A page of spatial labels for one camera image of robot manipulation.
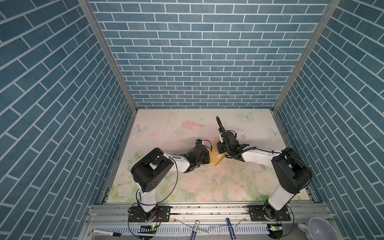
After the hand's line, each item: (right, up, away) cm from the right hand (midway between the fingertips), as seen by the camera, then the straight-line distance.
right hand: (219, 141), depth 95 cm
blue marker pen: (+2, -38, -26) cm, 46 cm away
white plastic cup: (+44, -38, -25) cm, 64 cm away
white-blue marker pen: (-16, -39, -28) cm, 51 cm away
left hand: (-6, -10, -1) cm, 12 cm away
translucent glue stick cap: (+18, +2, +9) cm, 21 cm away
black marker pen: (-56, -39, -27) cm, 73 cm away
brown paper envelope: (-4, -11, -5) cm, 12 cm away
